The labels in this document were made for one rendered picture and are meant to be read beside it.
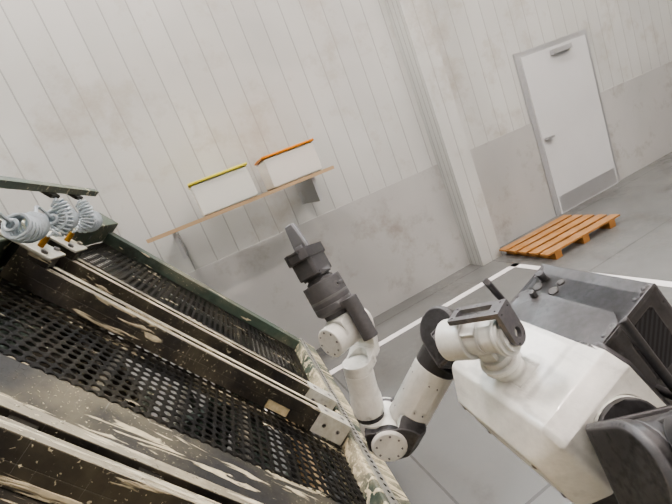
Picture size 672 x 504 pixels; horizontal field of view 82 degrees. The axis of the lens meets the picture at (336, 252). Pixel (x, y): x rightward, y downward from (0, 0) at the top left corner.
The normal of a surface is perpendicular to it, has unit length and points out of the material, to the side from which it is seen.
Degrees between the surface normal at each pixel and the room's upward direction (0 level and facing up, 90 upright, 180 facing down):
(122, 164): 90
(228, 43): 90
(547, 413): 23
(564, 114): 90
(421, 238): 90
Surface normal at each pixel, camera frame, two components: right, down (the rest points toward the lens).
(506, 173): 0.36, 0.07
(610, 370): -0.33, -0.44
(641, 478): -0.98, 0.20
